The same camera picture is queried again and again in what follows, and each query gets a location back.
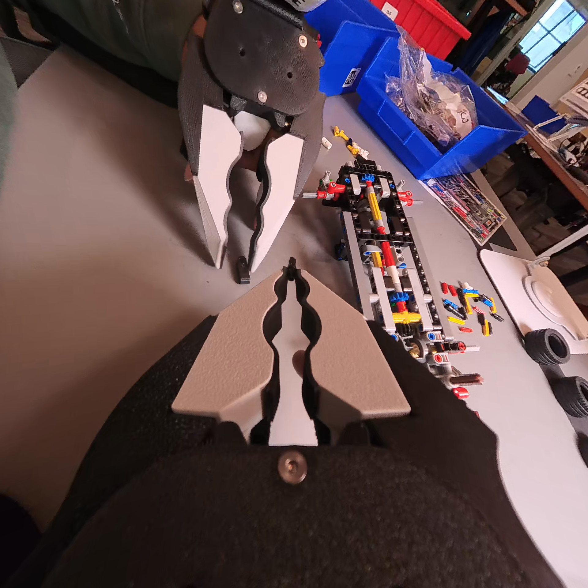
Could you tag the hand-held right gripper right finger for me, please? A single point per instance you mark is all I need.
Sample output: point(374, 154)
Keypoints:
point(353, 367)

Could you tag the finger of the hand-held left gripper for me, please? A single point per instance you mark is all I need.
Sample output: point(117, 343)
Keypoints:
point(213, 174)
point(282, 183)

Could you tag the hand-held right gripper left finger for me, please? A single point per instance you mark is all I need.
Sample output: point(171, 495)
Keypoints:
point(225, 363)

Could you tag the black lego pin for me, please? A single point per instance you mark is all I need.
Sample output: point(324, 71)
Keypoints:
point(291, 267)

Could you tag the black lego connector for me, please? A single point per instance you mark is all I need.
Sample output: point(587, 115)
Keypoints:
point(243, 272)

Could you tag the yellow lego pin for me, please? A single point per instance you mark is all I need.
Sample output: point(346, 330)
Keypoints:
point(340, 133)
point(353, 148)

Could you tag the lego car chassis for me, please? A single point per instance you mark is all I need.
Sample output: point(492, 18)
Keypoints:
point(390, 257)

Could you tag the scattered small colourful lego pieces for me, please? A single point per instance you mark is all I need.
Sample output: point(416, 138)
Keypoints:
point(469, 304)

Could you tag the lego instruction booklet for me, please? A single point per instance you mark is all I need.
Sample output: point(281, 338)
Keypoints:
point(468, 206)

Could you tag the black rubber lego tyre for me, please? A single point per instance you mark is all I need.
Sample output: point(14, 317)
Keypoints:
point(546, 347)
point(572, 395)

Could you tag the person's left hand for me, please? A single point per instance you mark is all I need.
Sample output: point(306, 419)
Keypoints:
point(251, 161)

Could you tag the plain blue bin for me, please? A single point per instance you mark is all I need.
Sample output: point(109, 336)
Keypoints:
point(335, 13)

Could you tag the blue bin with printed tag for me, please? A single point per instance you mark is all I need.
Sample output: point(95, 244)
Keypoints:
point(349, 55)

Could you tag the dark red rod with grey end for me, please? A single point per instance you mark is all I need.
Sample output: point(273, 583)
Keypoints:
point(468, 379)

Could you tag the person's green clothing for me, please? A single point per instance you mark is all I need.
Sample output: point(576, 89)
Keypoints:
point(115, 41)

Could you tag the red plastic bin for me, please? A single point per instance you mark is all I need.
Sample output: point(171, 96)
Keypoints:
point(422, 23)

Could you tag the clear plastic bag of parts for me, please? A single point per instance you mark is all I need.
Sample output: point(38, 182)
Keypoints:
point(427, 96)

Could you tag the white tray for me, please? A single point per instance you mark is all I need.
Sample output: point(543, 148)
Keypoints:
point(510, 285)

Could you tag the blue bin with plastic bag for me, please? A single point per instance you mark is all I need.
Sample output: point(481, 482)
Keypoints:
point(459, 156)

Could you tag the grey chair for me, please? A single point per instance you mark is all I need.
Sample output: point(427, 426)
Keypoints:
point(30, 62)

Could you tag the red office chair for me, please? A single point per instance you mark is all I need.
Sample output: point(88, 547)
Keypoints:
point(518, 64)

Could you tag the blue box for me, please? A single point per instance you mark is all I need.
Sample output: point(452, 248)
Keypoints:
point(537, 108)

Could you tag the wooden side desk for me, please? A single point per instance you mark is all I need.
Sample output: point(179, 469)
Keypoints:
point(551, 167)

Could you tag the window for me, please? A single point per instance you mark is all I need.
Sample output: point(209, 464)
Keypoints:
point(551, 32)

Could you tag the white box with printed tag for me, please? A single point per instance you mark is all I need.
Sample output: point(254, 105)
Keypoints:
point(576, 94)

